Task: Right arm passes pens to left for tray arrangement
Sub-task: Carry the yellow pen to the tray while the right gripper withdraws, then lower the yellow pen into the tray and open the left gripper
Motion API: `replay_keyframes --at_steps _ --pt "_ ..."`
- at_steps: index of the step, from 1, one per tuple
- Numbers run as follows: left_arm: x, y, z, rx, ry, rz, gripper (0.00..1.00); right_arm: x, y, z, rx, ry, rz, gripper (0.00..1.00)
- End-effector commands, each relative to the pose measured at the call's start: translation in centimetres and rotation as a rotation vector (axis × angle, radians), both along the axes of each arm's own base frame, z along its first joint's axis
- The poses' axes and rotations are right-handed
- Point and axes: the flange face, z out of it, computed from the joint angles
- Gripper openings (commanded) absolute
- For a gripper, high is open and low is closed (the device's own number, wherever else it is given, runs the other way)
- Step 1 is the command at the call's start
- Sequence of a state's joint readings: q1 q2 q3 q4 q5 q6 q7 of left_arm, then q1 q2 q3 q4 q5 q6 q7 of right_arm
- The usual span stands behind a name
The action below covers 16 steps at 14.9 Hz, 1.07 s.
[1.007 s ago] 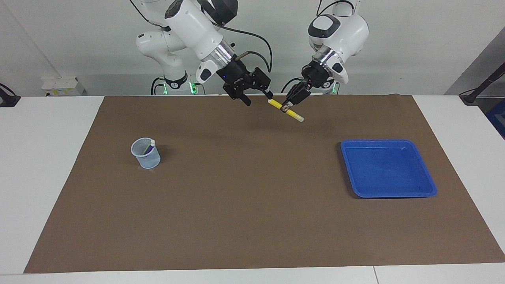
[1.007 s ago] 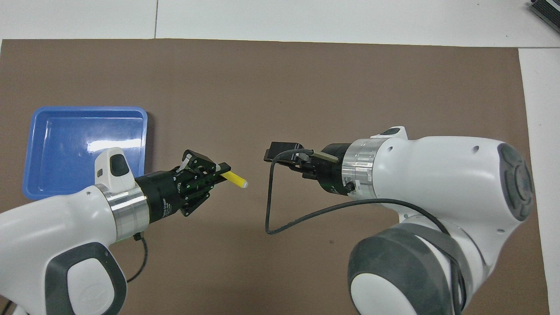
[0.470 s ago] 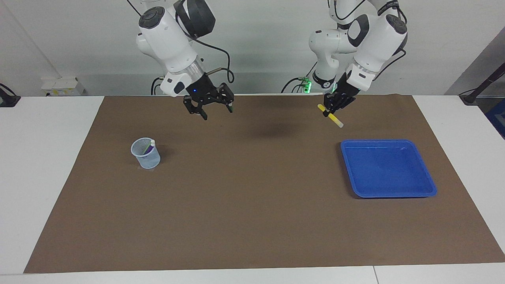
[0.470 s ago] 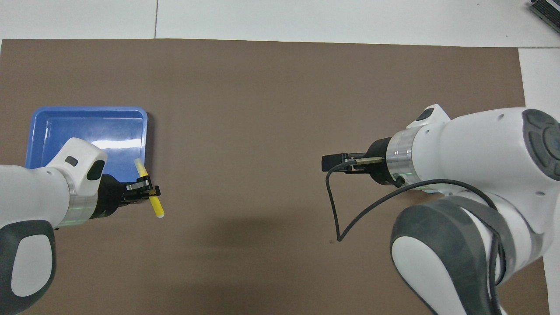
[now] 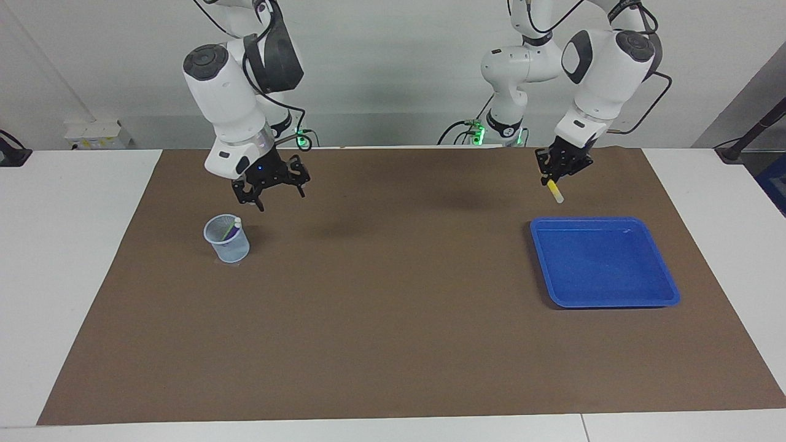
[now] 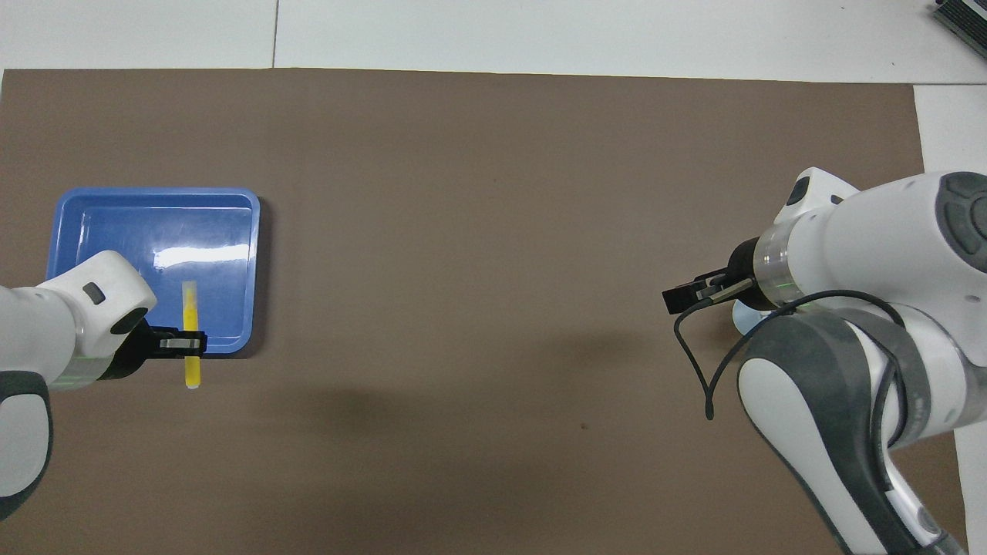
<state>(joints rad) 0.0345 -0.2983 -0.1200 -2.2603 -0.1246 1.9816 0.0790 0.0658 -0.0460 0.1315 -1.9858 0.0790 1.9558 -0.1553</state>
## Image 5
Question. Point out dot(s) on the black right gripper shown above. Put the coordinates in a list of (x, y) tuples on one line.
[(261, 172)]

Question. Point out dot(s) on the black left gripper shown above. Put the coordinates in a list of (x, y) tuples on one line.
[(571, 156)]

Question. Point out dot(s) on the yellow pen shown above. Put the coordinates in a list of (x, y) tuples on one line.
[(556, 191)]

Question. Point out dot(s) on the purple pen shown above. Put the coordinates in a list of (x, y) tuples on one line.
[(237, 220)]

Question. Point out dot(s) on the green pen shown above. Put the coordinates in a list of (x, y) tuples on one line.
[(227, 234)]

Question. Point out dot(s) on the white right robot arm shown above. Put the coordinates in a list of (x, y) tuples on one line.
[(224, 104)]

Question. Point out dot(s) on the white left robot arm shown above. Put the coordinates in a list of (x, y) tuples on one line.
[(605, 86)]

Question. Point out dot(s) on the blue plastic tray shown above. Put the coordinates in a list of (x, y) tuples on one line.
[(602, 264)]

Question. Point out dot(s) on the pale blue mesh pen cup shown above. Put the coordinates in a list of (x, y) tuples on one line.
[(230, 248)]

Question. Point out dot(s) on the brown table mat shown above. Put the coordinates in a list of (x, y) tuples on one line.
[(393, 307)]

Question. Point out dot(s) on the black stand pole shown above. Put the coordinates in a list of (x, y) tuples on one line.
[(731, 153)]

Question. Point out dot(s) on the white power strip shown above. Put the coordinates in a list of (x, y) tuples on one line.
[(98, 135)]

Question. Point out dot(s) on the blue bin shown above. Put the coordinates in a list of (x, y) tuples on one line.
[(775, 184)]

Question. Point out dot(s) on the black clamp mount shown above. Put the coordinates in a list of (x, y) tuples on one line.
[(12, 156)]

